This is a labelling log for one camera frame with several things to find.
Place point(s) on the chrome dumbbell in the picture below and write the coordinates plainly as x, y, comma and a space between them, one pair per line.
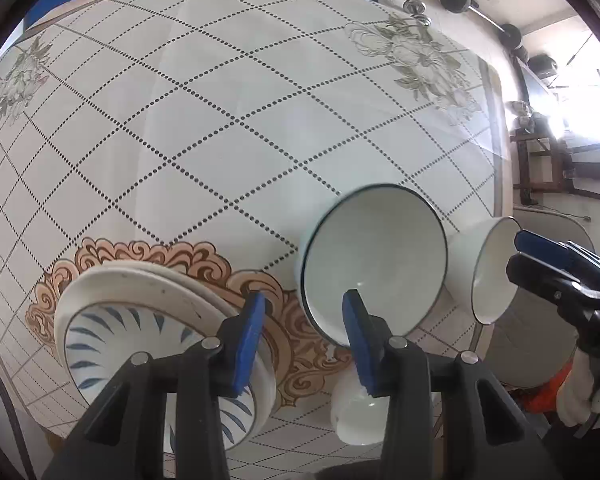
414, 6

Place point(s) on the blue patterned plate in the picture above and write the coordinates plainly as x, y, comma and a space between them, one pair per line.
110, 285

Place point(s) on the printed floral tablecloth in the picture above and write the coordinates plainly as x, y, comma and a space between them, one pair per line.
205, 110

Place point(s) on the blue folded mat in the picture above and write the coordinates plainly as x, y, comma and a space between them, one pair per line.
50, 2

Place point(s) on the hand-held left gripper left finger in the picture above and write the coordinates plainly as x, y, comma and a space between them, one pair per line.
247, 345

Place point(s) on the white bowl with dark rim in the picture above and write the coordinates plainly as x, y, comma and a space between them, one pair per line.
472, 250
380, 245

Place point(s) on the dark wooden chair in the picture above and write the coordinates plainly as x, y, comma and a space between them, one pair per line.
587, 152

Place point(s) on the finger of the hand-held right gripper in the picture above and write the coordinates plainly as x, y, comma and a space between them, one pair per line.
530, 276
540, 249

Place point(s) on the blue striped plate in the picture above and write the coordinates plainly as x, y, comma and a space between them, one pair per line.
130, 330

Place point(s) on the white cup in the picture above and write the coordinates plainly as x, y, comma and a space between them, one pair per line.
352, 415

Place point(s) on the white floral plate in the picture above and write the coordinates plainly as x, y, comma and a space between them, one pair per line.
180, 274

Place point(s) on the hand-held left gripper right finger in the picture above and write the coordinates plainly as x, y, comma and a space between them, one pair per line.
360, 345

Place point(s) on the white goose plush toy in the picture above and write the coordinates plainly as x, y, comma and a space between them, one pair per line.
575, 390

